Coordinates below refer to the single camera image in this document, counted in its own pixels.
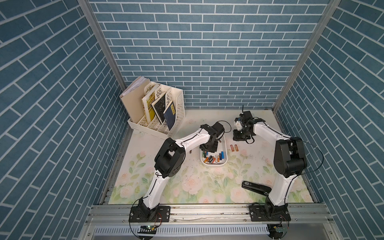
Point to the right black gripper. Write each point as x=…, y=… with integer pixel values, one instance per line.
x=236, y=138

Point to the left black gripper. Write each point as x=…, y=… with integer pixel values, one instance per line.
x=213, y=150

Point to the white plastic storage box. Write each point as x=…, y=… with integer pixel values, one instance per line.
x=213, y=160

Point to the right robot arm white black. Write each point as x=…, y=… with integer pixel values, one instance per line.
x=289, y=157

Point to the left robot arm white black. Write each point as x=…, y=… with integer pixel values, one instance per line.
x=172, y=155

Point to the dark blue book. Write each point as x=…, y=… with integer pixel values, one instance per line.
x=170, y=115

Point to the white perforated file organizer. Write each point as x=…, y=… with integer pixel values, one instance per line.
x=155, y=128

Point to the black cover book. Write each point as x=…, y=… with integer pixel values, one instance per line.
x=159, y=106

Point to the yellow cover book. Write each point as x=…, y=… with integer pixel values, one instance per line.
x=148, y=99

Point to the black stapler right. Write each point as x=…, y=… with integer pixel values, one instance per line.
x=256, y=188

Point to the beige paper folder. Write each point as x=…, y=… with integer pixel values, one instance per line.
x=132, y=98

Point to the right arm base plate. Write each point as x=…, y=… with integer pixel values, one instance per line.
x=260, y=213

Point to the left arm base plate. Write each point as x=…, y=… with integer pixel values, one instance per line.
x=142, y=214

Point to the white vented cable duct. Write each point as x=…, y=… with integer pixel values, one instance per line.
x=184, y=230

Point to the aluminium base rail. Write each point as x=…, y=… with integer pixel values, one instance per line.
x=311, y=221

